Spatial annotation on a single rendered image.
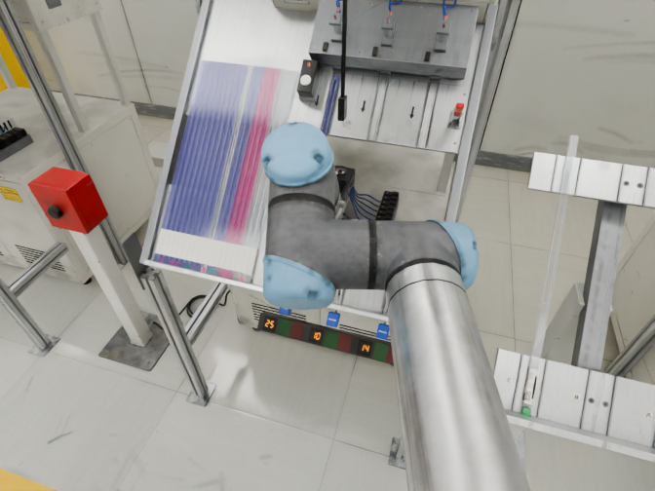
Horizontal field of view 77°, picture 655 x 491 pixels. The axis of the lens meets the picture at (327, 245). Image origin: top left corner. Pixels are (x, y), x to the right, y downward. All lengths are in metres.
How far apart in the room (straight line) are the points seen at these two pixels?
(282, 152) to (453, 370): 0.27
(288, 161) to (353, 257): 0.12
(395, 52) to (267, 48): 0.32
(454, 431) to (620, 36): 2.50
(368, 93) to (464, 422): 0.81
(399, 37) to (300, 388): 1.20
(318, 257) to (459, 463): 0.22
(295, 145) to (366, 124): 0.54
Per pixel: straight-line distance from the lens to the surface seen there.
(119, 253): 2.18
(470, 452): 0.29
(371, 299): 0.89
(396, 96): 0.98
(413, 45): 0.97
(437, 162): 1.60
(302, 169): 0.42
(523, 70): 2.66
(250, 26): 1.15
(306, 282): 0.40
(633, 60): 2.74
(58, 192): 1.34
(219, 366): 1.71
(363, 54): 0.97
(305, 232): 0.41
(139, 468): 1.62
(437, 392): 0.31
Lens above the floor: 1.42
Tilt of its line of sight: 43 degrees down
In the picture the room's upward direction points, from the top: straight up
